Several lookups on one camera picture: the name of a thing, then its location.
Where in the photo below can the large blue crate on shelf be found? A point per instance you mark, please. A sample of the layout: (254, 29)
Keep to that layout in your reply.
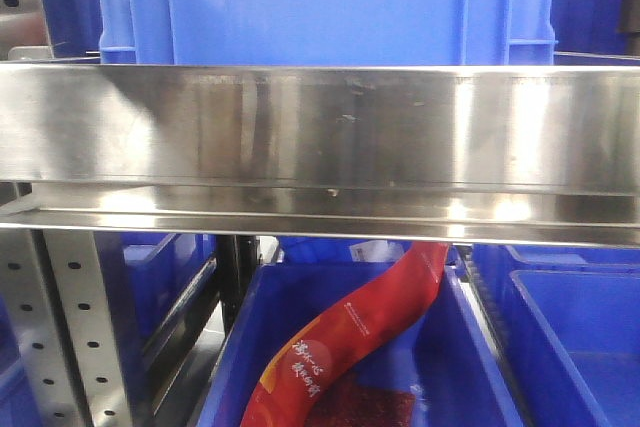
(327, 32)

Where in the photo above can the blue bin lower centre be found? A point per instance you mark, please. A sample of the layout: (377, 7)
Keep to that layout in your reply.
(439, 372)

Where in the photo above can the blue bin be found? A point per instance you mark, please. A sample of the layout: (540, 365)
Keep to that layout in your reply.
(160, 265)
(439, 372)
(567, 319)

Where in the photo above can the perforated steel shelf upright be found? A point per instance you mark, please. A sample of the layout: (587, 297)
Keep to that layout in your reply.
(55, 286)

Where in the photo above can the blue bin lower left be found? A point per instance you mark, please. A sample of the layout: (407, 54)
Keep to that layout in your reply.
(160, 265)

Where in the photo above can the red snack package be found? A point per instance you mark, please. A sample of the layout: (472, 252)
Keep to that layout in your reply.
(342, 335)

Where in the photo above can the stainless steel shelf rail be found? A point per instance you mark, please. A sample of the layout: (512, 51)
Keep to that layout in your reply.
(505, 154)

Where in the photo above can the blue bin lower right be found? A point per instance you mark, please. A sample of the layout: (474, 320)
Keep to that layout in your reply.
(567, 319)

